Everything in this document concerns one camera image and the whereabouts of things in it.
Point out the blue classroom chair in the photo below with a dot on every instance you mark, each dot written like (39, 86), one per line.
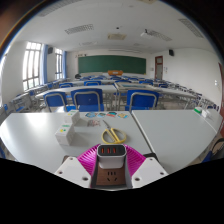
(142, 101)
(55, 100)
(87, 100)

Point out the large bright window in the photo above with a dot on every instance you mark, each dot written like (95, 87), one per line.
(31, 65)

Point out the blue curtain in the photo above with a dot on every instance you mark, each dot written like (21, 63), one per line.
(64, 65)
(44, 63)

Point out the green blackboard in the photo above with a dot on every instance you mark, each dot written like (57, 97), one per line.
(111, 64)

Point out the green and white box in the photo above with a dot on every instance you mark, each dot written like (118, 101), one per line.
(198, 110)

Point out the orange teacher podium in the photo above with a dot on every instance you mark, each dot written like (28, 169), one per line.
(115, 72)

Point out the small printed packet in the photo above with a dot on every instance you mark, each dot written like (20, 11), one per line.
(93, 123)

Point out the grey-white power strip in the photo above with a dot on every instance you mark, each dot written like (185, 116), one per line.
(111, 176)

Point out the black-framed blue chair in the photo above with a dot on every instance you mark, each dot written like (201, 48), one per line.
(213, 151)

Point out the red-brown door with window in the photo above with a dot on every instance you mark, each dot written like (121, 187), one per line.
(159, 68)

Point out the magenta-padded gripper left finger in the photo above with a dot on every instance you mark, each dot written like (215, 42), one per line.
(71, 170)

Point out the narrow bright window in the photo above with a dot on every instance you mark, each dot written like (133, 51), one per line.
(58, 63)

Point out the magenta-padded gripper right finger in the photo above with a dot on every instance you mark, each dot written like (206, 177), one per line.
(150, 170)

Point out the white charger with three ports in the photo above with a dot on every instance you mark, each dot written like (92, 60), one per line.
(111, 161)

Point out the ceiling air vent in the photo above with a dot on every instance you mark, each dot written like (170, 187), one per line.
(116, 36)

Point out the black wall speaker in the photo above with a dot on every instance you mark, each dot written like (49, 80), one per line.
(50, 50)
(171, 52)

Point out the group of blue chairs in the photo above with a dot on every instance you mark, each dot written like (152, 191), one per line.
(91, 83)

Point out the white box with green sticker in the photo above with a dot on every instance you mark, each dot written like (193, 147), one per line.
(64, 136)

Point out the group of ceiling lights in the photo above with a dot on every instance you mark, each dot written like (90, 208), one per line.
(79, 29)

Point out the rows of white desks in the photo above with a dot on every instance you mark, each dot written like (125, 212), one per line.
(95, 87)

